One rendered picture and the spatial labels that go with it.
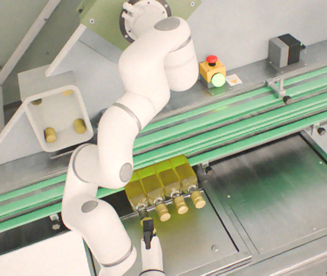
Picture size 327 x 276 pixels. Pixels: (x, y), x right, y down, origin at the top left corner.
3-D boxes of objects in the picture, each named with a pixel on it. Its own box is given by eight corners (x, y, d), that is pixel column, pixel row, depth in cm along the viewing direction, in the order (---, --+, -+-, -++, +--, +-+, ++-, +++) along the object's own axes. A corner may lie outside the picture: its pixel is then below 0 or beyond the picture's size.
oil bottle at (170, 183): (148, 160, 144) (168, 203, 128) (145, 149, 140) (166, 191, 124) (163, 154, 144) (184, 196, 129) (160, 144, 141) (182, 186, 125)
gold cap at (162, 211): (156, 212, 125) (160, 222, 122) (154, 205, 123) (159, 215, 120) (166, 208, 126) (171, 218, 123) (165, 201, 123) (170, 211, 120)
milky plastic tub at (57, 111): (42, 138, 138) (45, 154, 132) (18, 85, 123) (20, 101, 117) (90, 123, 141) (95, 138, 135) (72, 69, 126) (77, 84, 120)
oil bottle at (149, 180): (133, 165, 143) (151, 209, 128) (130, 154, 139) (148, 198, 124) (147, 160, 144) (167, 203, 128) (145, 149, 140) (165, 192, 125)
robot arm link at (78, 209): (162, 219, 91) (124, 204, 102) (126, 141, 82) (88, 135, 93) (110, 269, 83) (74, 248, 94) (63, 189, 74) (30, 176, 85)
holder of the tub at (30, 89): (47, 148, 142) (50, 163, 137) (19, 85, 124) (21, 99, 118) (93, 133, 145) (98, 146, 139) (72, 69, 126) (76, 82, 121)
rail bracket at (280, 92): (262, 85, 140) (283, 106, 130) (263, 68, 135) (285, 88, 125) (273, 82, 140) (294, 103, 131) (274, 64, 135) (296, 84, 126)
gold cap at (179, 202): (173, 205, 126) (178, 215, 123) (171, 198, 123) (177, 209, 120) (183, 201, 126) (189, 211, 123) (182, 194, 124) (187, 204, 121)
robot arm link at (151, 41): (117, 125, 92) (92, 69, 81) (177, 65, 103) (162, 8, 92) (147, 138, 87) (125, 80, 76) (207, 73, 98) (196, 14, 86)
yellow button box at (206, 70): (199, 78, 145) (208, 89, 139) (198, 61, 140) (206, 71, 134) (217, 73, 146) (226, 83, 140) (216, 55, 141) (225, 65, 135)
